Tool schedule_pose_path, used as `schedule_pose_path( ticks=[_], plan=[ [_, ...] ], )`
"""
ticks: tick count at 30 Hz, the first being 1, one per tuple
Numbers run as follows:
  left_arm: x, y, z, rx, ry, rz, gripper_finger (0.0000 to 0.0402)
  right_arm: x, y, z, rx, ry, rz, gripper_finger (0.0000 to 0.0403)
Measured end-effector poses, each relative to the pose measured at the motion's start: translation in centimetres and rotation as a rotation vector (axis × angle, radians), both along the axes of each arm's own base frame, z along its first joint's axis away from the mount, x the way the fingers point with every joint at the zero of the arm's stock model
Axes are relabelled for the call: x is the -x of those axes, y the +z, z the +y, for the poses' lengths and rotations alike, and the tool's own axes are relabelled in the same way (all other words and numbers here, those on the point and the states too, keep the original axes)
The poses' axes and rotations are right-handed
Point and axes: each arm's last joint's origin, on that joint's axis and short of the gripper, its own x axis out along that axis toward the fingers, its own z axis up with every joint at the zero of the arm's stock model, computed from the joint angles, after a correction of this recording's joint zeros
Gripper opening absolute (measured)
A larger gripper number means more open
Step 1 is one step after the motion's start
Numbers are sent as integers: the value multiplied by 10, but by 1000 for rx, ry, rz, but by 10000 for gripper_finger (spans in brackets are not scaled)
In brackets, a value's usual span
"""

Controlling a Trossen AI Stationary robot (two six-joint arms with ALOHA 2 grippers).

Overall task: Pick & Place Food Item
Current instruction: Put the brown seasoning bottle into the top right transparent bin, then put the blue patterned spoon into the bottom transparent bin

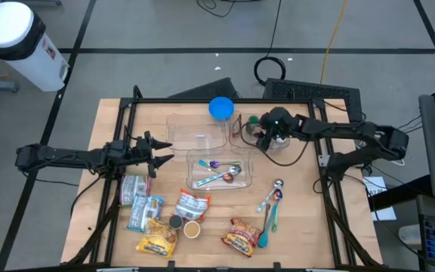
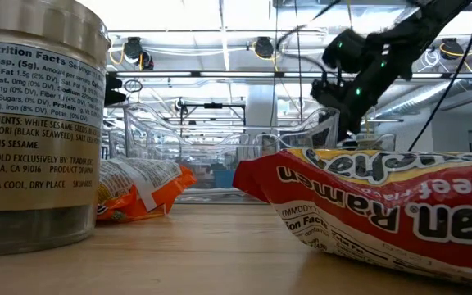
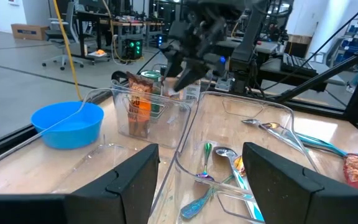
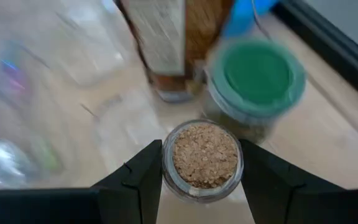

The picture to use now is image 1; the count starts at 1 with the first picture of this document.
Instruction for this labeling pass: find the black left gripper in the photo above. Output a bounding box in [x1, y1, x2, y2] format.
[133, 130, 175, 179]

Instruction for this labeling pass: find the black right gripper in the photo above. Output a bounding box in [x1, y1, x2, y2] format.
[255, 107, 302, 153]

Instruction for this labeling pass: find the white bowl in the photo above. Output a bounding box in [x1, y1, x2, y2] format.
[273, 136, 290, 150]

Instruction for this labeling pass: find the grey white ramen packet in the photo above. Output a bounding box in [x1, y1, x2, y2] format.
[119, 174, 153, 206]

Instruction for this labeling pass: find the orange white ramen packet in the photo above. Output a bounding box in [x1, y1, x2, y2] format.
[174, 188, 211, 223]

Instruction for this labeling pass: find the blue handled silver spoon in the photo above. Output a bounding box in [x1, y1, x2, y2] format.
[195, 164, 242, 187]

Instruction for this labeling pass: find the blue white ramen packet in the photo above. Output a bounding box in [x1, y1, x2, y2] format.
[126, 193, 165, 233]

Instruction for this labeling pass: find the plain silver spoon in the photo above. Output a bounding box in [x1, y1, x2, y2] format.
[255, 178, 285, 214]

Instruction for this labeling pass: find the purple jar dark lid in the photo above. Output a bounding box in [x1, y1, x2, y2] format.
[168, 214, 184, 230]

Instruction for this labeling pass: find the green handled iridescent spoon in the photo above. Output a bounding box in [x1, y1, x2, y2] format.
[271, 189, 284, 233]

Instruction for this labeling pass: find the gold lid seasoning jar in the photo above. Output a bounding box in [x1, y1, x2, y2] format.
[183, 220, 202, 240]

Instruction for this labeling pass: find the yellow ramen packet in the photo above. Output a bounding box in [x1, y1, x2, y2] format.
[135, 218, 179, 259]

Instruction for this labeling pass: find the brown spoon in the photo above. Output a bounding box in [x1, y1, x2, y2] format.
[262, 202, 273, 232]

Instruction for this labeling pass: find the red ramen packet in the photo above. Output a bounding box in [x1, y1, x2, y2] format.
[221, 217, 262, 258]

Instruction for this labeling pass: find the teal plastic spoon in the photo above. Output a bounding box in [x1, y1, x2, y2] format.
[257, 203, 279, 249]

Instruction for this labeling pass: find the green lid spice jar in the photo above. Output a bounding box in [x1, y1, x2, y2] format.
[247, 114, 261, 135]

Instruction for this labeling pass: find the black computer case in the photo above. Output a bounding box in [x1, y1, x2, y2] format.
[262, 77, 364, 131]

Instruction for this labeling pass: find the clear plastic bin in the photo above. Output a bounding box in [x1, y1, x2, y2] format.
[227, 110, 293, 152]
[185, 147, 255, 191]
[165, 112, 229, 152]

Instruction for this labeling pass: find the purple metallic spoon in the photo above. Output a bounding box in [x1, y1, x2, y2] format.
[208, 159, 242, 169]

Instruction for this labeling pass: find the blue plastic bowl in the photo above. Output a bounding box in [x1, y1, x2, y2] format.
[208, 96, 236, 122]

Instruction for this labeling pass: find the black flat panel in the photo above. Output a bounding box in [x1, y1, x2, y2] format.
[167, 76, 241, 100]

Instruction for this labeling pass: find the white paper sheet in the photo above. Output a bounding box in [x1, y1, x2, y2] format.
[362, 175, 397, 222]

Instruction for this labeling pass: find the white trash can black band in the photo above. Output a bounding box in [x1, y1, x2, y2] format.
[0, 1, 70, 93]

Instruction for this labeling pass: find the white computer mouse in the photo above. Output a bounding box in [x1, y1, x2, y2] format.
[397, 223, 423, 247]

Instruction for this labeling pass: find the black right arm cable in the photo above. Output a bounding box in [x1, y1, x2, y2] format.
[239, 122, 310, 168]

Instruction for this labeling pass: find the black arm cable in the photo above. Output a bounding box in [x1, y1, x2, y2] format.
[239, 122, 310, 168]
[69, 174, 107, 217]

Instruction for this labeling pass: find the small teal handled spoon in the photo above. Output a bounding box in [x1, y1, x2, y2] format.
[197, 159, 222, 175]

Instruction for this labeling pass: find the black aluminium table frame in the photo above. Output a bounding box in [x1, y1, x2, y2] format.
[64, 85, 384, 272]

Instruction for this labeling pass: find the black coiled hanging cable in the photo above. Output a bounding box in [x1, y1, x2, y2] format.
[253, 0, 288, 87]

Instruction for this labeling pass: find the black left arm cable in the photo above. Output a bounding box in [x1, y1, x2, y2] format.
[69, 174, 107, 217]

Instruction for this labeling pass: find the yellow hanging cable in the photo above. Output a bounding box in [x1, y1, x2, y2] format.
[319, 0, 350, 85]

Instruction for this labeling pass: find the white cable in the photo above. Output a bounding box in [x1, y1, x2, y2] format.
[352, 129, 407, 168]

